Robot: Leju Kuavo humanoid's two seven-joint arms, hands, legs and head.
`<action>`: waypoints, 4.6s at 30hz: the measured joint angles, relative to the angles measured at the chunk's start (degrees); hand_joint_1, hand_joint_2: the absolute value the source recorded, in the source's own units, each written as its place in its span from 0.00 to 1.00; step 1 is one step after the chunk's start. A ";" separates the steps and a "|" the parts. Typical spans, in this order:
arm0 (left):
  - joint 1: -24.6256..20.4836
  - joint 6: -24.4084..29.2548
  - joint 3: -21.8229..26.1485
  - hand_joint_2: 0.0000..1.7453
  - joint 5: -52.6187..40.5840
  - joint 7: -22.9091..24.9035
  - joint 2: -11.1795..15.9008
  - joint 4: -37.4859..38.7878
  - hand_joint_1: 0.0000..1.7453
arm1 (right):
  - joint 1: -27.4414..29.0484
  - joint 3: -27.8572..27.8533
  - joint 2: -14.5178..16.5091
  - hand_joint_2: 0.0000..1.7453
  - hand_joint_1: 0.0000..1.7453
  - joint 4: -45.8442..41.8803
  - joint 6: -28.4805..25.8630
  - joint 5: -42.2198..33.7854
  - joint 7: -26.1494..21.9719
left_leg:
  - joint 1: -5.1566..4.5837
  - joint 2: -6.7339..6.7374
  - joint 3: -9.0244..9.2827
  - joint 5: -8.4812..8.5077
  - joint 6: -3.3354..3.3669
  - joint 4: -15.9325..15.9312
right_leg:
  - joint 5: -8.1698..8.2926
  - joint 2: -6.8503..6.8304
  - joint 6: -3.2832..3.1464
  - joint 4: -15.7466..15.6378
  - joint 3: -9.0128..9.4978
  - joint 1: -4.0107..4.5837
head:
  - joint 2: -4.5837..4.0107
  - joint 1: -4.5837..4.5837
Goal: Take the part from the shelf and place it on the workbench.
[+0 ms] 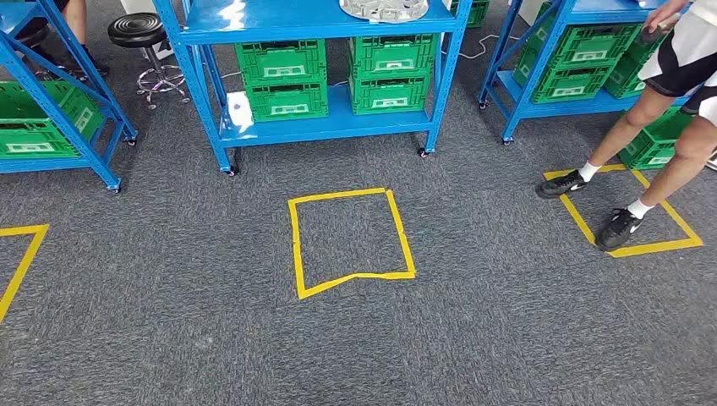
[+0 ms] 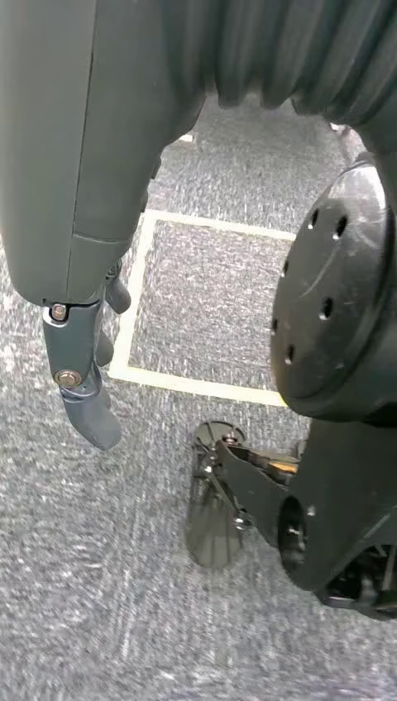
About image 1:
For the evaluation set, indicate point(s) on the yellow floor tape square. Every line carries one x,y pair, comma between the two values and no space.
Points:
655,247
22,230
386,275

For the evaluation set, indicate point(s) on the green plastic crate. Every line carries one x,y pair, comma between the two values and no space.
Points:
73,106
28,145
473,14
641,56
285,103
568,84
386,95
280,64
650,148
624,81
392,56
594,47

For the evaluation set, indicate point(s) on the blue metal shelf rack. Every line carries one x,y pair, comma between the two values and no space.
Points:
336,126
14,17
577,106

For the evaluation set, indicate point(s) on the person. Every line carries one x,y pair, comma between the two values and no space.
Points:
678,56
75,22

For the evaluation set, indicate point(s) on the silver plastic wheel hubcap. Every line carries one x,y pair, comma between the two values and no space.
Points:
386,11

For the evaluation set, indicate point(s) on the black round stool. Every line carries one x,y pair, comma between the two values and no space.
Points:
137,28
33,36

